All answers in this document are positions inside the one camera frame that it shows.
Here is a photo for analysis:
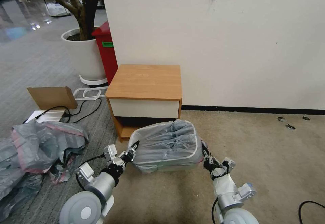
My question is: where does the translucent grey garbage bag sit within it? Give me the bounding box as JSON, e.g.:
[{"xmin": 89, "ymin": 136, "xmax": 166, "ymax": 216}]
[{"xmin": 128, "ymin": 119, "xmax": 207, "ymax": 176}]

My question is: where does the white round planter pot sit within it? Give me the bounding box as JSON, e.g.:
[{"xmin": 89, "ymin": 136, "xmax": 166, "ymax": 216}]
[{"xmin": 61, "ymin": 27, "xmax": 108, "ymax": 80}]

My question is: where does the brown cardboard piece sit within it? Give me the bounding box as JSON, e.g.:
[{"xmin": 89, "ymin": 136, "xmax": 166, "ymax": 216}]
[{"xmin": 27, "ymin": 86, "xmax": 78, "ymax": 110}]

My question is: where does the black floor cable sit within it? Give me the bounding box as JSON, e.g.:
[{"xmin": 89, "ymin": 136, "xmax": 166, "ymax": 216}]
[
  {"xmin": 298, "ymin": 200, "xmax": 325, "ymax": 224},
  {"xmin": 35, "ymin": 97, "xmax": 103, "ymax": 123}
]

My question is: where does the white planter base tray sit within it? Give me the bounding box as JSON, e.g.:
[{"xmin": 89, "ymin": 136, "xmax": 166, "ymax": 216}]
[{"xmin": 79, "ymin": 74, "xmax": 109, "ymax": 85}]

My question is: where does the brown tree trunk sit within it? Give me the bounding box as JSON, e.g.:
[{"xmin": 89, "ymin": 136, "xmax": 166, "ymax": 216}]
[{"xmin": 26, "ymin": 0, "xmax": 100, "ymax": 41}]

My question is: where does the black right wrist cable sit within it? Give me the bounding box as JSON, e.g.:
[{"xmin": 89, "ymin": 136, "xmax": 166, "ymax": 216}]
[{"xmin": 211, "ymin": 198, "xmax": 220, "ymax": 224}]

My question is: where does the red bin with green label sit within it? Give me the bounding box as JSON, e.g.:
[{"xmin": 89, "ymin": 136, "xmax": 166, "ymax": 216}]
[{"xmin": 91, "ymin": 20, "xmax": 119, "ymax": 86}]

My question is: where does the wooden nightstand with white drawer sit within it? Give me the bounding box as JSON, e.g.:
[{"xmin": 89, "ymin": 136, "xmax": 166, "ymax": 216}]
[{"xmin": 105, "ymin": 64, "xmax": 183, "ymax": 142}]

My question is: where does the white flat board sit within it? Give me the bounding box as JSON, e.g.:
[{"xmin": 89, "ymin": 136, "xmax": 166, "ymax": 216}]
[{"xmin": 26, "ymin": 109, "xmax": 67, "ymax": 123}]

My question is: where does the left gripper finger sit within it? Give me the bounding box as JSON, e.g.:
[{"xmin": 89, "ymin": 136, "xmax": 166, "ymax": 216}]
[
  {"xmin": 117, "ymin": 140, "xmax": 140, "ymax": 161},
  {"xmin": 119, "ymin": 149, "xmax": 137, "ymax": 168}
]

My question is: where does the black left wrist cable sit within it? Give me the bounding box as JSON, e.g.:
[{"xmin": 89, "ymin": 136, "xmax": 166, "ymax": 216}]
[{"xmin": 75, "ymin": 153, "xmax": 110, "ymax": 192}]

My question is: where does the white trash can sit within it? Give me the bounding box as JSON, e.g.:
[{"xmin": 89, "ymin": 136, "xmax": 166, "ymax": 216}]
[{"xmin": 134, "ymin": 132, "xmax": 205, "ymax": 176}]

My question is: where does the white wire frame stand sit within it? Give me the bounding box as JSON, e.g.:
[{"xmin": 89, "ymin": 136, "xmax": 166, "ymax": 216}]
[{"xmin": 73, "ymin": 86, "xmax": 109, "ymax": 100}]

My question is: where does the crumpled grey garbage bag pile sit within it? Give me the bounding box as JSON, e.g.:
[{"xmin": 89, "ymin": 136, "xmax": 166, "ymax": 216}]
[{"xmin": 0, "ymin": 121, "xmax": 89, "ymax": 216}]

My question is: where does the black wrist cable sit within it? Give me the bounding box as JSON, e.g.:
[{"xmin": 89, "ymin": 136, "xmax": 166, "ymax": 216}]
[
  {"xmin": 211, "ymin": 198, "xmax": 220, "ymax": 224},
  {"xmin": 75, "ymin": 153, "xmax": 110, "ymax": 192}
]

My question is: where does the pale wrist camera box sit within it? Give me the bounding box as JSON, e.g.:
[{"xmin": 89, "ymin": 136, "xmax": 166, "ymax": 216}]
[
  {"xmin": 221, "ymin": 159, "xmax": 236, "ymax": 171},
  {"xmin": 104, "ymin": 144, "xmax": 118, "ymax": 162}
]

